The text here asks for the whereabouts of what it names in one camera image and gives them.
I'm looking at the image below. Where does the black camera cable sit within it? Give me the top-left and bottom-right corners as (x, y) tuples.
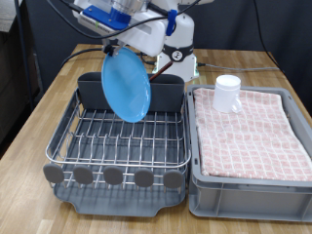
(45, 0), (287, 76)

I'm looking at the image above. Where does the dark grey utensil caddy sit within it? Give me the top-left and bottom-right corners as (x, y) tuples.
(77, 71), (186, 113)

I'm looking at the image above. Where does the dark grey backdrop curtain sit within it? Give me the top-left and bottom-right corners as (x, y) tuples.
(24, 0), (312, 115)

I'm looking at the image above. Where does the dark metal pole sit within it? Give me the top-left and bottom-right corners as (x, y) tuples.
(13, 0), (35, 110)

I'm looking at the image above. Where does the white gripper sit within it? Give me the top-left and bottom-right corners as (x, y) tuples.
(101, 19), (171, 59)

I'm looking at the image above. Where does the metal wire dish rack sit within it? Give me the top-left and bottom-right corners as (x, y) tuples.
(42, 87), (193, 192)

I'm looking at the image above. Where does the pink checked towel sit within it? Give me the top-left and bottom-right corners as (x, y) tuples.
(193, 87), (312, 182)

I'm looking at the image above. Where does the grey plastic crate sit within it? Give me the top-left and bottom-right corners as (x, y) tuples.
(185, 83), (312, 222)

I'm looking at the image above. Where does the white wire dish rack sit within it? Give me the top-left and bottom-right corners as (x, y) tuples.
(53, 92), (188, 218)

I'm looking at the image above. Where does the wrist camera on blue mount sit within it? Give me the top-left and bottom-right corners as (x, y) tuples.
(77, 4), (133, 37)

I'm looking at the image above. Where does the white plastic mug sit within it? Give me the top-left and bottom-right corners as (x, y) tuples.
(212, 74), (243, 114)

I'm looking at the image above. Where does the brown wooden spoon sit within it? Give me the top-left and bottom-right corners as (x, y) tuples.
(149, 59), (175, 82)

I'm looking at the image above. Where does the long black cable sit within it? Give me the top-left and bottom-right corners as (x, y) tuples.
(59, 48), (108, 69)

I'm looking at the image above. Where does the blue cable clip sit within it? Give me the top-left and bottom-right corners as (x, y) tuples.
(165, 9), (179, 37)

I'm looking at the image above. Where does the blue plate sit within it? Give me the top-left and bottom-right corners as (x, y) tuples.
(100, 47), (152, 124)

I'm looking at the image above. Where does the grey cable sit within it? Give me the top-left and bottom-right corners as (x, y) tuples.
(196, 61), (281, 72)

